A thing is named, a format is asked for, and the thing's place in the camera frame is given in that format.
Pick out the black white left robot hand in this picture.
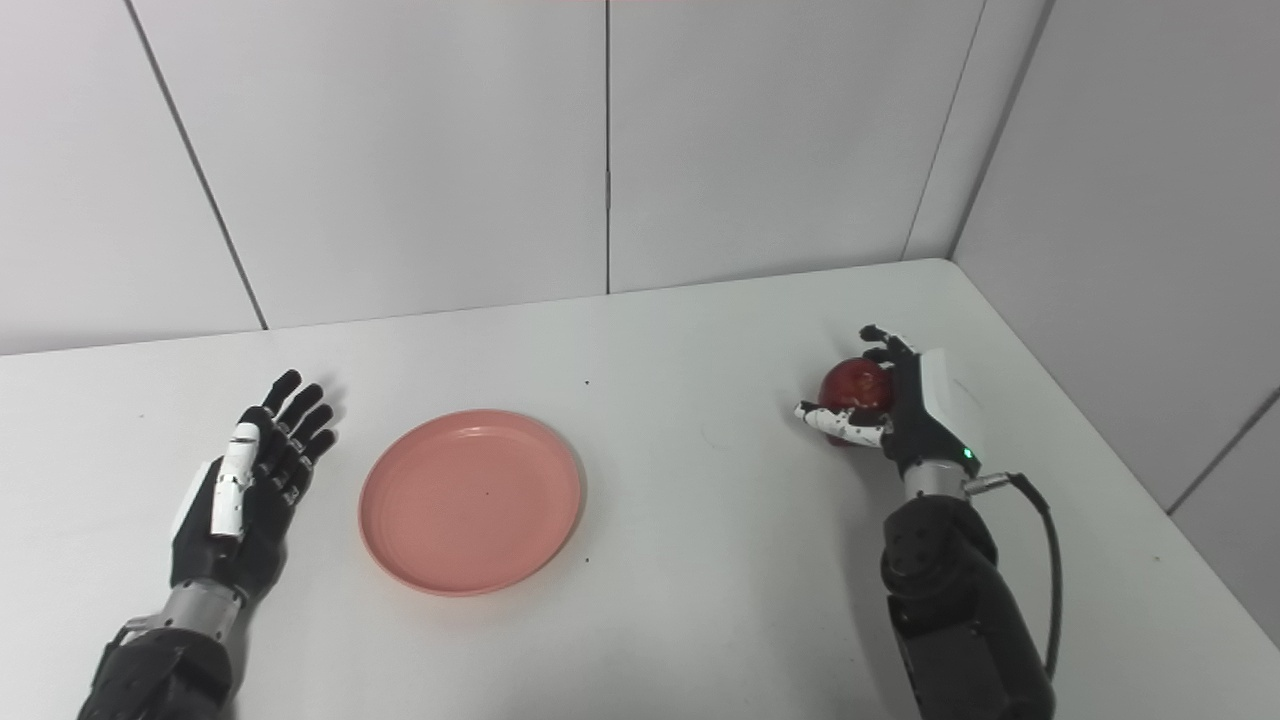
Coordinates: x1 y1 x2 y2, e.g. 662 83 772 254
169 369 337 606

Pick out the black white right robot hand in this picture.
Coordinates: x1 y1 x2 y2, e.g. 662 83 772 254
795 324 983 479

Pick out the red apple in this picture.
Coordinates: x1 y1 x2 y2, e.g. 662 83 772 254
818 357 894 447

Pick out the pink round plate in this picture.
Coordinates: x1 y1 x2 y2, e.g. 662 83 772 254
358 408 586 598

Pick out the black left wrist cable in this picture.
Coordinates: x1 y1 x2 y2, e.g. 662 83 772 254
93 614 166 683

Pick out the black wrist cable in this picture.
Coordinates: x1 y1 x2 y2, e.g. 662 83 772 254
93 614 166 683
965 472 1063 681

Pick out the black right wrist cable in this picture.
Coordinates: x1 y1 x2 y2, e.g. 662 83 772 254
965 472 1063 681

